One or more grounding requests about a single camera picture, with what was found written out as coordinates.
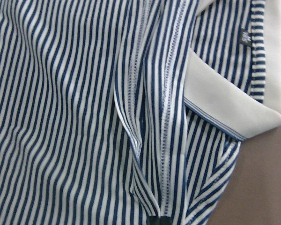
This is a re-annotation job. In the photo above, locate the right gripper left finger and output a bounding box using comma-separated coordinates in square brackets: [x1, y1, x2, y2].
[147, 217, 160, 225]

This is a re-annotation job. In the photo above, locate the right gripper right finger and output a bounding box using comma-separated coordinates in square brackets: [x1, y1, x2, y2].
[160, 217, 172, 225]

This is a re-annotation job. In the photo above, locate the striped polo shirt white collar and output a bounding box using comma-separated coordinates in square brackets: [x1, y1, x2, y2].
[0, 0, 281, 225]

